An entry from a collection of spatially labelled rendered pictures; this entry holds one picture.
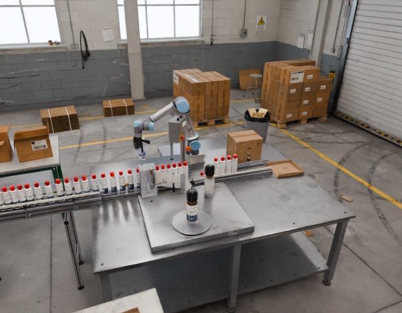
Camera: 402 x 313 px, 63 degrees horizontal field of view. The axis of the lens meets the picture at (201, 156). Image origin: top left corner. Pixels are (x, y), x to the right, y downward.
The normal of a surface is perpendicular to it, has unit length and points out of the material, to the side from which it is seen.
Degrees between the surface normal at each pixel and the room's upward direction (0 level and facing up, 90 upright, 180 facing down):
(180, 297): 1
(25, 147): 91
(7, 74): 90
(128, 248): 0
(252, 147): 90
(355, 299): 0
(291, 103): 90
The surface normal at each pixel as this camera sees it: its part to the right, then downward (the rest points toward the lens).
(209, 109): 0.38, 0.39
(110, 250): 0.01, -0.89
